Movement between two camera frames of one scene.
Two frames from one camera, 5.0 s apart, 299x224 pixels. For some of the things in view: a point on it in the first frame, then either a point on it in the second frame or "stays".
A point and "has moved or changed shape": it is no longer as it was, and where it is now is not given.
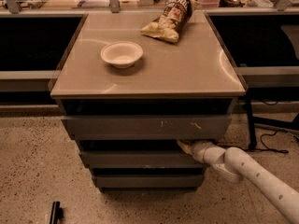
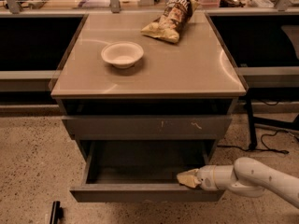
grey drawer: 139,160 has moved or changed shape
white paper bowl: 121,54 stays
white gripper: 198,149 to 206,177
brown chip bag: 177,11 stays
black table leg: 252,146 stays
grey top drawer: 147,127 stays
